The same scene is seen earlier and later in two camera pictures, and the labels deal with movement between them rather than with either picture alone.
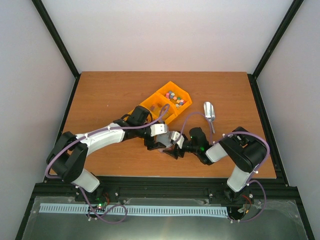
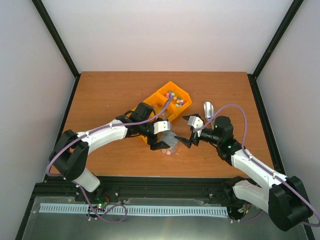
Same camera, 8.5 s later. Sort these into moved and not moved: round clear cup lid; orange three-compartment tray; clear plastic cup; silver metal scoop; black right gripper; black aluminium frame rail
Moved: orange three-compartment tray; black right gripper
Not moved: silver metal scoop; black aluminium frame rail; clear plastic cup; round clear cup lid
